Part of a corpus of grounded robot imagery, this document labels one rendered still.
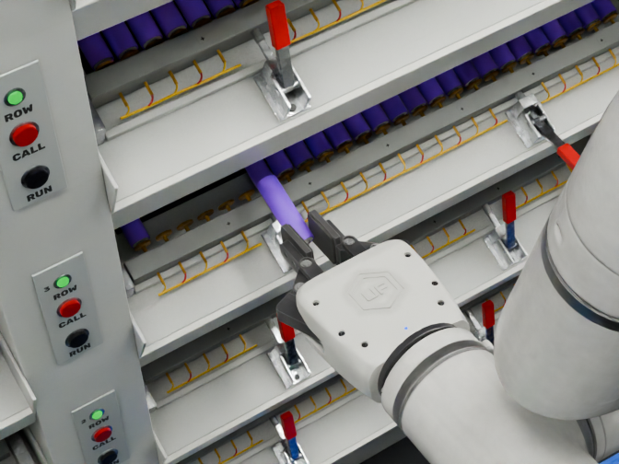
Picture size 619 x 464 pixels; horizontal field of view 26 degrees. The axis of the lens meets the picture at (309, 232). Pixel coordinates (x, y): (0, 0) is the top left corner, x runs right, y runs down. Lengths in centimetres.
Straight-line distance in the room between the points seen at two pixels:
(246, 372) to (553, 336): 65
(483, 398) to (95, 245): 30
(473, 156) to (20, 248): 47
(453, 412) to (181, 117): 30
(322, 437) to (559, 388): 79
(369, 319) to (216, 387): 37
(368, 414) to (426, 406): 61
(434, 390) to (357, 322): 9
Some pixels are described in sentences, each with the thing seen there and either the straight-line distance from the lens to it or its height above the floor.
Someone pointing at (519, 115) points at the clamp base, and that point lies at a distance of 126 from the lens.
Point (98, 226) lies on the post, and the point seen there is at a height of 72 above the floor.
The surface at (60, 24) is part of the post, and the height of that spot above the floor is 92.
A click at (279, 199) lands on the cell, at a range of 109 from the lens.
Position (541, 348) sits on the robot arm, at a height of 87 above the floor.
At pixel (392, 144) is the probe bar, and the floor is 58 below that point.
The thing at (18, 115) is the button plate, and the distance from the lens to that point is 86.
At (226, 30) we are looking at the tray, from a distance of 101.
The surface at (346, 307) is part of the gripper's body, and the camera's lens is 98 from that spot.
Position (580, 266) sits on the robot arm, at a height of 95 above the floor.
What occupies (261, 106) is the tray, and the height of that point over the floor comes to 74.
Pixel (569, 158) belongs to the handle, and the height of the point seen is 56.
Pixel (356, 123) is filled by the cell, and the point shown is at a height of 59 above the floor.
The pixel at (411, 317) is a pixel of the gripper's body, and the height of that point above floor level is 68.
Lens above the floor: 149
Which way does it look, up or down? 53 degrees down
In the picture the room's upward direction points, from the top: straight up
